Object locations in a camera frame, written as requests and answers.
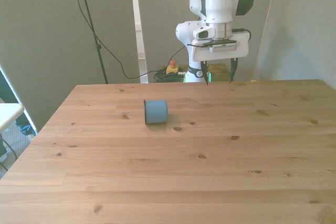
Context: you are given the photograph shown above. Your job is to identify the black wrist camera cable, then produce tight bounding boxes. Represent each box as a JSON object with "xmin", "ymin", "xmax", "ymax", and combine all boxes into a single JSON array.
[{"xmin": 232, "ymin": 27, "xmax": 252, "ymax": 41}]

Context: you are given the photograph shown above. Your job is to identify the white side table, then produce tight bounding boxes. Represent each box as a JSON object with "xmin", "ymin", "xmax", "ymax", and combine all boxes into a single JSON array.
[{"xmin": 0, "ymin": 102, "xmax": 25, "ymax": 133}]

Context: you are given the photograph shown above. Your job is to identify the grey vented camera module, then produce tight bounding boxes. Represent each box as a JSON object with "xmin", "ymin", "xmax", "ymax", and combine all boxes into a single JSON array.
[{"xmin": 209, "ymin": 39, "xmax": 238, "ymax": 53}]

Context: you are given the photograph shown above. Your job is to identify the yellow emergency stop box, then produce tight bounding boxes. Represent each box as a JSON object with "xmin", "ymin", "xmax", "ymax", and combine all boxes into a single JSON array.
[{"xmin": 165, "ymin": 60, "xmax": 182, "ymax": 76}]

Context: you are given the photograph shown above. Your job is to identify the blue and white shoe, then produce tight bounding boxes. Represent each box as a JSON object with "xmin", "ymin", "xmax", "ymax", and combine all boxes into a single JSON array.
[{"xmin": 15, "ymin": 120, "xmax": 38, "ymax": 143}]

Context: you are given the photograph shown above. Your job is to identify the coiled green cable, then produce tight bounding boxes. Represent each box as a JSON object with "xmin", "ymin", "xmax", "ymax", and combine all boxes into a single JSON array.
[{"xmin": 153, "ymin": 70, "xmax": 188, "ymax": 83}]

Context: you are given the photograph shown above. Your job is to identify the long black hanging cable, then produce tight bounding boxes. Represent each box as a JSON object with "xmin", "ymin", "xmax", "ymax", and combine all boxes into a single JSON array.
[{"xmin": 65, "ymin": 0, "xmax": 158, "ymax": 80}]

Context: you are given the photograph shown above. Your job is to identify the blue mug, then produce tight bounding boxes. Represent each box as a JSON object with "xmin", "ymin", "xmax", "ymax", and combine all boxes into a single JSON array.
[{"xmin": 143, "ymin": 99, "xmax": 169, "ymax": 125}]

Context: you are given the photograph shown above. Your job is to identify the black tripod stand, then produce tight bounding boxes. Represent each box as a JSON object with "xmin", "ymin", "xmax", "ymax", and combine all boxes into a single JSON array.
[{"xmin": 74, "ymin": 0, "xmax": 109, "ymax": 84}]

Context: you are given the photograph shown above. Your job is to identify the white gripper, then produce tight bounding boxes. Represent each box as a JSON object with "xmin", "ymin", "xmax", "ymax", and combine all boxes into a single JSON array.
[{"xmin": 191, "ymin": 30, "xmax": 250, "ymax": 87}]

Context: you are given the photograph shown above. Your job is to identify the white vertical door frame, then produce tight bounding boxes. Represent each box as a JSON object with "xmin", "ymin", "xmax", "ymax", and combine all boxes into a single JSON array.
[{"xmin": 130, "ymin": 0, "xmax": 148, "ymax": 61}]

